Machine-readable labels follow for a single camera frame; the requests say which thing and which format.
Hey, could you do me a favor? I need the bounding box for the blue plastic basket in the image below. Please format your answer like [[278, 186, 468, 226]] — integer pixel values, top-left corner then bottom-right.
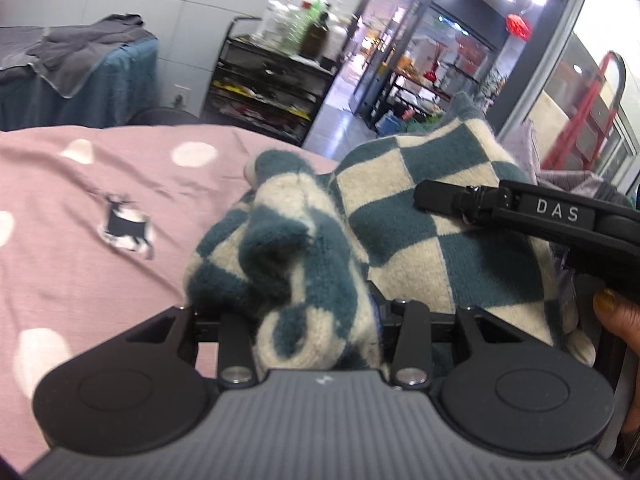
[[375, 112, 407, 137]]

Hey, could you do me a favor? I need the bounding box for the red hand truck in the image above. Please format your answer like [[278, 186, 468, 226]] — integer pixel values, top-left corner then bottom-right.
[[539, 50, 629, 177]]

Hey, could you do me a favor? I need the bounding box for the brown glass bottle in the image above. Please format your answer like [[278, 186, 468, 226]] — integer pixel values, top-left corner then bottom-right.
[[299, 11, 332, 60]]

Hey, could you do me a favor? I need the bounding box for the black round stool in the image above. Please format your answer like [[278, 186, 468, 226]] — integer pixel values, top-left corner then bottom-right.
[[129, 107, 201, 127]]

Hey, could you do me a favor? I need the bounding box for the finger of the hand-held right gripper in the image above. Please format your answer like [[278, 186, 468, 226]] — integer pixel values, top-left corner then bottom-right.
[[413, 179, 512, 227]]

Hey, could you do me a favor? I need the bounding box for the lavender grey cloth pile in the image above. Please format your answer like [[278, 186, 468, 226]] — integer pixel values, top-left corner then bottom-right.
[[515, 120, 638, 211]]

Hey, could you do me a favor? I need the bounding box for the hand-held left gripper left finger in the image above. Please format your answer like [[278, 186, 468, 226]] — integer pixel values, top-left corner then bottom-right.
[[125, 305, 257, 390]]

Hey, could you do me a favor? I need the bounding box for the black trolley cart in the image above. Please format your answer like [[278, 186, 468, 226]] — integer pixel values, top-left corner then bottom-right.
[[202, 16, 337, 147]]

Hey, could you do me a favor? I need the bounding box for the group of clear bottles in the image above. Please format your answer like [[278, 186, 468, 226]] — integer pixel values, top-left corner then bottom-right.
[[250, 0, 361, 56]]

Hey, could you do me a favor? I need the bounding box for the person's right hand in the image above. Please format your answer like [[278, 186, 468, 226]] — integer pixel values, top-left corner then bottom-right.
[[592, 287, 640, 361]]

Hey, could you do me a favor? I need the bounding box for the red lantern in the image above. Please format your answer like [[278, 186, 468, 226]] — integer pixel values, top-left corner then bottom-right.
[[505, 12, 534, 40]]

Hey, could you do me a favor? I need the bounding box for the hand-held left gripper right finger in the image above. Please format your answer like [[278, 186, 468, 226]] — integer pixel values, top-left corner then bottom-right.
[[369, 282, 507, 390]]

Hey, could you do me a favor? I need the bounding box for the black metal rack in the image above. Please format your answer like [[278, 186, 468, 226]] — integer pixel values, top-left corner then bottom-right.
[[367, 62, 481, 128]]

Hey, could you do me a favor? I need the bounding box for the pink dotted bedsheet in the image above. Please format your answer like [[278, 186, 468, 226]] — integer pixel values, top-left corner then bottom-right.
[[0, 125, 341, 473]]

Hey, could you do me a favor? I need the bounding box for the green cream checkered blanket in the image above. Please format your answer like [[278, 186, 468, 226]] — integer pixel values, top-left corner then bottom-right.
[[184, 92, 583, 381]]

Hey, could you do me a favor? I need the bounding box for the grey towel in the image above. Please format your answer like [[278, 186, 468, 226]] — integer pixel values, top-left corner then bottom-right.
[[0, 14, 156, 100]]

